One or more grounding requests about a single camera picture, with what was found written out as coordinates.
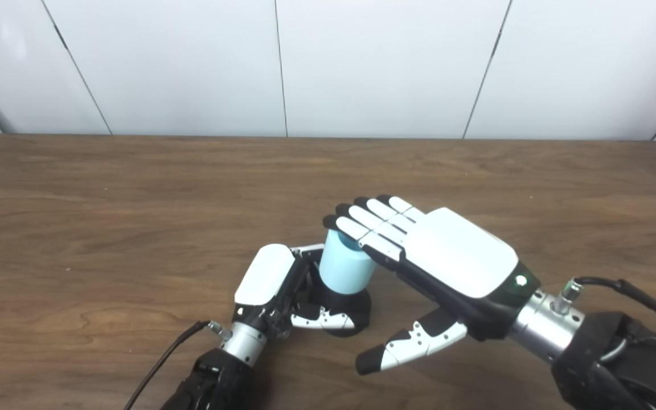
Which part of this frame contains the black funnel-shaped nozzle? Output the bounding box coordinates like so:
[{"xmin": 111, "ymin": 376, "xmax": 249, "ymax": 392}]
[{"xmin": 291, "ymin": 273, "xmax": 372, "ymax": 338}]

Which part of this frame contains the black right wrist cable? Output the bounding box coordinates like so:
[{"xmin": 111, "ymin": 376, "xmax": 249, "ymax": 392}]
[{"xmin": 550, "ymin": 276, "xmax": 656, "ymax": 342}]

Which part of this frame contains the light-blue hose piece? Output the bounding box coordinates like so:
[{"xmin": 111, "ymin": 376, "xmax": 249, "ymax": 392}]
[{"xmin": 318, "ymin": 228, "xmax": 378, "ymax": 296}]

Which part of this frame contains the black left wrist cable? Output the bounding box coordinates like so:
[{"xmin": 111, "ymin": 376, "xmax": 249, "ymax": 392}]
[{"xmin": 123, "ymin": 320, "xmax": 232, "ymax": 410}]

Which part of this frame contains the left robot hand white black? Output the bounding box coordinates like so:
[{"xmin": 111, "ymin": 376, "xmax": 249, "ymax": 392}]
[{"xmin": 233, "ymin": 244, "xmax": 357, "ymax": 341}]

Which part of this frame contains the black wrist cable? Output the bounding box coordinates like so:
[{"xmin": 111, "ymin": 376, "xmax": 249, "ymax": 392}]
[
  {"xmin": 550, "ymin": 276, "xmax": 656, "ymax": 342},
  {"xmin": 123, "ymin": 320, "xmax": 232, "ymax": 410}
]

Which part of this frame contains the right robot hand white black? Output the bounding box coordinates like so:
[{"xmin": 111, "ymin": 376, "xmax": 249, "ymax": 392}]
[{"xmin": 322, "ymin": 195, "xmax": 541, "ymax": 375}]

